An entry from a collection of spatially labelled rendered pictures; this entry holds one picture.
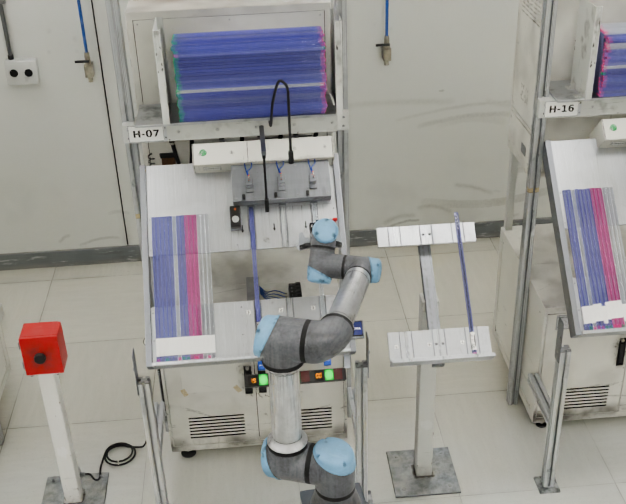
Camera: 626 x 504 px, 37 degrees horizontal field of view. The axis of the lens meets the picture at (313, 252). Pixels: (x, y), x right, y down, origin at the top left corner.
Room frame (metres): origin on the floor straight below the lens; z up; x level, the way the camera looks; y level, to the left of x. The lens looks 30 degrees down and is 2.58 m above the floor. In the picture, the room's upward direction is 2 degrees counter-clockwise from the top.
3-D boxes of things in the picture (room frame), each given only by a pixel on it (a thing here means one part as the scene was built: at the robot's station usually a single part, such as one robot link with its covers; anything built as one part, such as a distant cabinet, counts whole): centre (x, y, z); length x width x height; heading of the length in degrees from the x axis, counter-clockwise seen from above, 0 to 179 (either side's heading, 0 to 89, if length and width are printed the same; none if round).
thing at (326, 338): (2.19, -0.09, 1.14); 0.49 x 0.11 x 0.12; 164
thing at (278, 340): (2.04, 0.09, 0.92); 0.15 x 0.12 x 0.55; 74
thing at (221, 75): (3.04, 0.19, 1.52); 0.51 x 0.13 x 0.27; 94
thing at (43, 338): (2.65, 0.95, 0.39); 0.24 x 0.24 x 0.78; 4
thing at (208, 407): (3.16, 0.26, 0.31); 0.70 x 0.65 x 0.62; 94
